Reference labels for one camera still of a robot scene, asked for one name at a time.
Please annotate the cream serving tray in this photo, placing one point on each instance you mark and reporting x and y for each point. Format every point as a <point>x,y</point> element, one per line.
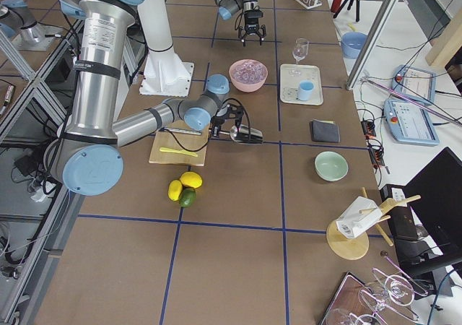
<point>289,84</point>

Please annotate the pink bowl of ice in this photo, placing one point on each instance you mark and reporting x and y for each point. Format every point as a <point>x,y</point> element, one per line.
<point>248,75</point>

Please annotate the light blue cup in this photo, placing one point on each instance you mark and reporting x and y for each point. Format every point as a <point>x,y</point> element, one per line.
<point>305,90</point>

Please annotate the grey folded cloth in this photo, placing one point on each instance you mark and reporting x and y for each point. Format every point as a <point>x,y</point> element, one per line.
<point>323,131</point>

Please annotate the clear wine glass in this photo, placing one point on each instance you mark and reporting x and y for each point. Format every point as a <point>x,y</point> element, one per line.
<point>299,52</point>

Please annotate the wooden cutting board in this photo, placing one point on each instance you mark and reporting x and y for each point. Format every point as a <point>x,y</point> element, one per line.
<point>180,142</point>

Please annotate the blue bowl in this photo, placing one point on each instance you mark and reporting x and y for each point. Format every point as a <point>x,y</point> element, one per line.
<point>352,44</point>

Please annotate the yellow lemon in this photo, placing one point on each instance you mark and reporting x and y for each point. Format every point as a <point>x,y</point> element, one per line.
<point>175,189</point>
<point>191,179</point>

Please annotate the green bowl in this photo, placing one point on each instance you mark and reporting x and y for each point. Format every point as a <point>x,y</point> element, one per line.
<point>331,166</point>

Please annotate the upside down wine glasses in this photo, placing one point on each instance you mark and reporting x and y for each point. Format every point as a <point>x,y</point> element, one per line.
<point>386,299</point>

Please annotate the teach pendant tablet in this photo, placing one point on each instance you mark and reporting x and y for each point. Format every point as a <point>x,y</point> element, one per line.
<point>416,84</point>
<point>409,124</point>

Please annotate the black laptop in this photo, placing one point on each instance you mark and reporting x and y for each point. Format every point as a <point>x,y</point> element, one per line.
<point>438,209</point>

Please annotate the teach pendant tablet near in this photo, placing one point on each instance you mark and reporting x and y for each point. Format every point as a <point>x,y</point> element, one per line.
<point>409,124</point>

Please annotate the teach pendant tablet far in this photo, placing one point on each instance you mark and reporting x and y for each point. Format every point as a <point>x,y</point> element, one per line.
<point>416,84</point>

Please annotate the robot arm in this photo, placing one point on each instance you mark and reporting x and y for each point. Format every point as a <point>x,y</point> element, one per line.
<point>235,8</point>
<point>86,158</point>

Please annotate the green lime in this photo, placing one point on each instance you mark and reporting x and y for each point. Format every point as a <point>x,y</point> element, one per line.
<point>187,197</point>

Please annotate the yellow plastic knife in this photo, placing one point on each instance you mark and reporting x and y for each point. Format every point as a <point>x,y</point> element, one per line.
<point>178,151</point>

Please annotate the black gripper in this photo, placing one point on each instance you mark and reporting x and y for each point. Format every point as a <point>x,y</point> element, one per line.
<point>252,24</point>
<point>217,126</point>

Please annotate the aluminium frame post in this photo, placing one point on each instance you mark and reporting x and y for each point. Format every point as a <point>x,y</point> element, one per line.
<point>376,29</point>

